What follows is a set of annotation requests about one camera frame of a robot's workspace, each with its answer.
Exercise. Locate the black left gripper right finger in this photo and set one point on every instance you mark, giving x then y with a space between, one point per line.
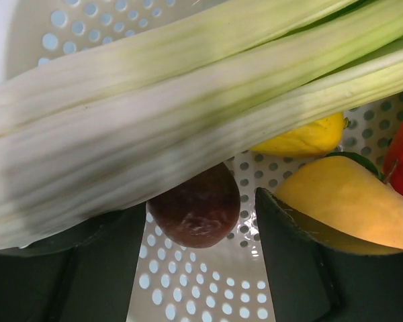
317 273

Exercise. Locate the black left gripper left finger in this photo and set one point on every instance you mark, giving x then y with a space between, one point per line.
85 273

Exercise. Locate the dark purple passion fruit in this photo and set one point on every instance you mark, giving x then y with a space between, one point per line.
199 212

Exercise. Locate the green white celery stalk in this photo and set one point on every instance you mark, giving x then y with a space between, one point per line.
113 126

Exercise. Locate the wrinkled yellow lemon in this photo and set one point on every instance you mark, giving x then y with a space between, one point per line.
311 140

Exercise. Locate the white perforated plastic basket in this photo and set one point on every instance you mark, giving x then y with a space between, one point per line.
227 281

